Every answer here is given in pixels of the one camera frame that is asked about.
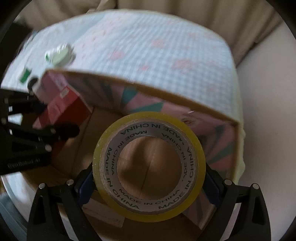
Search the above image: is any light green mattress pad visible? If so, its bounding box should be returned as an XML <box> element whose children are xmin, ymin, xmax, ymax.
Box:
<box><xmin>232</xmin><ymin>60</ymin><xmax>245</xmax><ymax>184</ymax></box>

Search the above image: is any yellow tape roll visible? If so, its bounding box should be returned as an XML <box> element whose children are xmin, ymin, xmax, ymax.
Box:
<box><xmin>93</xmin><ymin>112</ymin><xmax>205</xmax><ymax>222</ymax></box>

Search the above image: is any pale green lid jar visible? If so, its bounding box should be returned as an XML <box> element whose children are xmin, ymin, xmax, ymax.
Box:
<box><xmin>45</xmin><ymin>43</ymin><xmax>75</xmax><ymax>67</ymax></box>

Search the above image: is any blue checkered floral bedsheet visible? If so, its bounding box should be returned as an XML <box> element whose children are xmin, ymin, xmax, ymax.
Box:
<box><xmin>1</xmin><ymin>12</ymin><xmax>234</xmax><ymax>119</ymax></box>

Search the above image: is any pink cardboard box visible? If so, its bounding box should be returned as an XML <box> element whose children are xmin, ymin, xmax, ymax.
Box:
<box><xmin>32</xmin><ymin>70</ymin><xmax>244</xmax><ymax>228</ymax></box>

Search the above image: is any green jar white lid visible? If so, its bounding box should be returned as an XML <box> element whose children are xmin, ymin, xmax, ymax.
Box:
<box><xmin>18</xmin><ymin>68</ymin><xmax>32</xmax><ymax>84</ymax></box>

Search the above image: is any red rectangular box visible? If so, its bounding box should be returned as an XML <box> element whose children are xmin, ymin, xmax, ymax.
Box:
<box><xmin>33</xmin><ymin>86</ymin><xmax>92</xmax><ymax>129</ymax></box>

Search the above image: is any black lid small jar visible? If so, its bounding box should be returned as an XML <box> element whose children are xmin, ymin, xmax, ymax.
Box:
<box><xmin>27</xmin><ymin>77</ymin><xmax>39</xmax><ymax>92</ymax></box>

